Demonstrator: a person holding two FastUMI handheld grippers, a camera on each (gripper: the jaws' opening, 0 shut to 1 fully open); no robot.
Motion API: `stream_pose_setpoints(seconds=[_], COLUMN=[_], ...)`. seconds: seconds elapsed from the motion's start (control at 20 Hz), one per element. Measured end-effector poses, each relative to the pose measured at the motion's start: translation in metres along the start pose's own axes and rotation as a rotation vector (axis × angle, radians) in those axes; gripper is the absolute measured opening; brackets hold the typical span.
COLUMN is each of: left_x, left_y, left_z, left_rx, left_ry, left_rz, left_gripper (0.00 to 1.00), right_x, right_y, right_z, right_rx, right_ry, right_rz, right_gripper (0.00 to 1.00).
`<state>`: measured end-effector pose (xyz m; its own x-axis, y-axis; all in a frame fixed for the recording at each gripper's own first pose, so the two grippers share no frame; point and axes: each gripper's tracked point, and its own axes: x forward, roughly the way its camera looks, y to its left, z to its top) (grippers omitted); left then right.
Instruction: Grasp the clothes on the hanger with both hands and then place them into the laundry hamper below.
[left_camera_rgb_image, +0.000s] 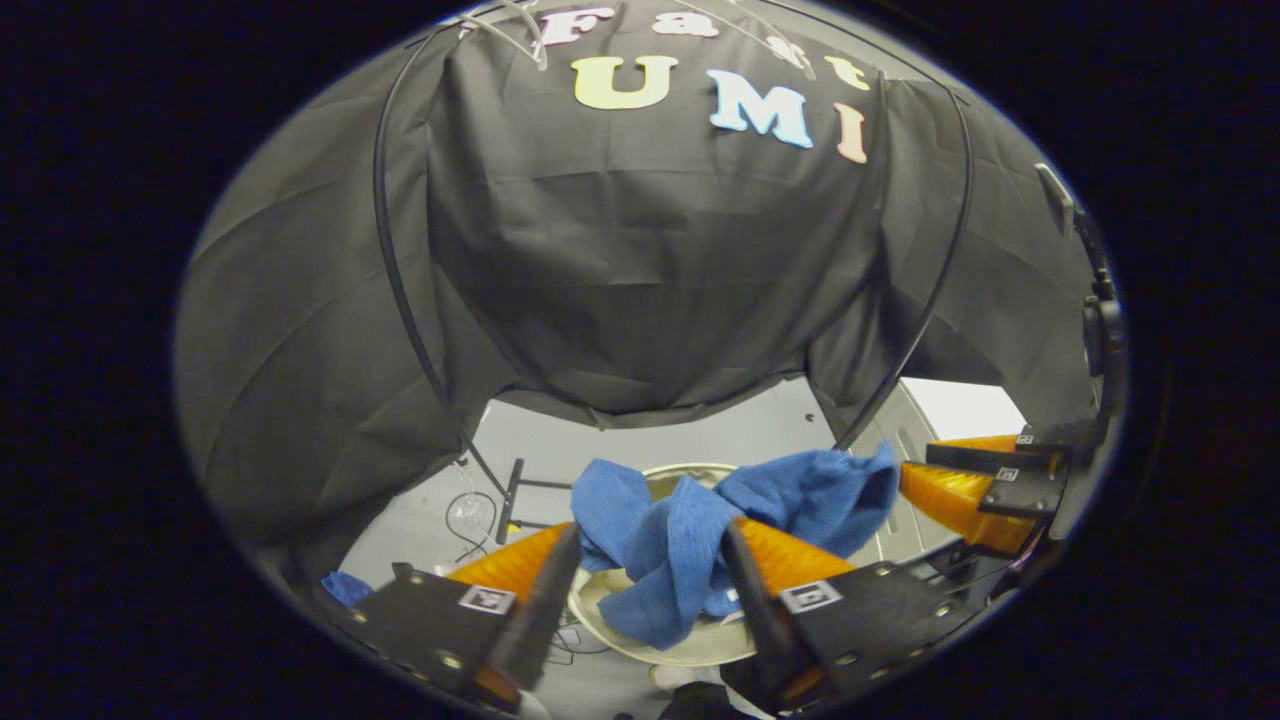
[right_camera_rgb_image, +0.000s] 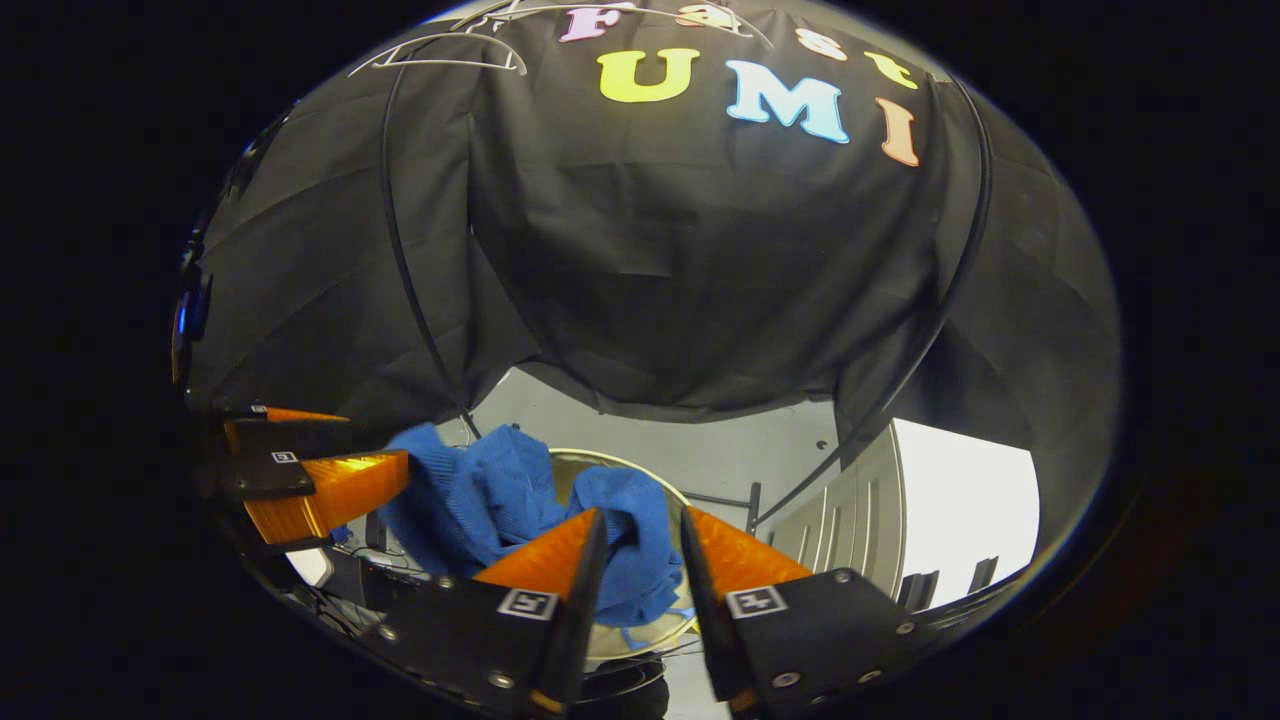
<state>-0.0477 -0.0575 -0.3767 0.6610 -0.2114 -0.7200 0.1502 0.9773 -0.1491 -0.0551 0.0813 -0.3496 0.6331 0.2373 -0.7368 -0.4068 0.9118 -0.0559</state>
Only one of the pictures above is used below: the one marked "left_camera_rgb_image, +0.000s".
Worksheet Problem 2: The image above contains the small blue cloth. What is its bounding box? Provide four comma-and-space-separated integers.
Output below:
322, 571, 374, 609

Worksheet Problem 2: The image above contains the cream round laundry hamper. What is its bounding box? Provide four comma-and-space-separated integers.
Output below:
567, 462, 771, 669

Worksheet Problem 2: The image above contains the blue corduroy jacket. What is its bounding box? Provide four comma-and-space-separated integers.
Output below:
570, 440, 901, 651

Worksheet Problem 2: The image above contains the white plastic hanger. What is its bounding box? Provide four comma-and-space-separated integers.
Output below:
680, 0, 816, 81
460, 2, 549, 71

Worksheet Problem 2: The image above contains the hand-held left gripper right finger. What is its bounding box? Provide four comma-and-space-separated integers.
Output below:
722, 517, 966, 713

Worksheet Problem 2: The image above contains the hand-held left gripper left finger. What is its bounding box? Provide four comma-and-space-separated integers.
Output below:
345, 520, 583, 713

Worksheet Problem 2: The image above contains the black tripod mount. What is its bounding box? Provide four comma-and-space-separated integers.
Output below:
1035, 163, 1129, 411

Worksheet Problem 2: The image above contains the black metal clothes rack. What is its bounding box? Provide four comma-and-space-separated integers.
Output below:
373, 20, 976, 546

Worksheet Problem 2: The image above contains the black backdrop cloth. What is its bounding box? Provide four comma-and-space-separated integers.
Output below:
175, 0, 1111, 581

